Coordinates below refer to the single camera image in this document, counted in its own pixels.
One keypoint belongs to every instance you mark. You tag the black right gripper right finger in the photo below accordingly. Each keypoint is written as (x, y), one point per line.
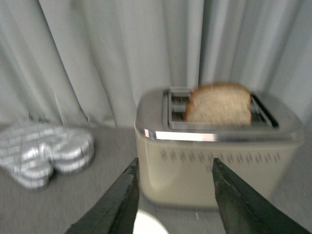
(243, 210)

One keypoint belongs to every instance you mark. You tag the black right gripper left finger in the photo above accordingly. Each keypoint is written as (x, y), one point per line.
(116, 210)

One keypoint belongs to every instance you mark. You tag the white round plate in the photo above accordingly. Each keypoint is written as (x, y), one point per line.
(145, 223)

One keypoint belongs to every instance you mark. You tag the brown bread slice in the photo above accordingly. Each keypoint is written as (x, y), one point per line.
(220, 104)

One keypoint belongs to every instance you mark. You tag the beige and chrome toaster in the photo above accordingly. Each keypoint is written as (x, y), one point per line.
(176, 157)

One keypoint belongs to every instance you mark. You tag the lower silver quilted oven mitt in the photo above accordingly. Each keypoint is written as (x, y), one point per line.
(39, 170)

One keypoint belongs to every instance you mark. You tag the silver quilted oven mitt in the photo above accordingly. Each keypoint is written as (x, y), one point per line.
(39, 170)
(25, 140)

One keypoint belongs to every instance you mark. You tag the upper silver quilted oven mitt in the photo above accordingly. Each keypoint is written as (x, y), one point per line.
(25, 140)

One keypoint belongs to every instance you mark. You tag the grey curtain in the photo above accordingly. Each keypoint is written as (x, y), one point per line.
(88, 62)

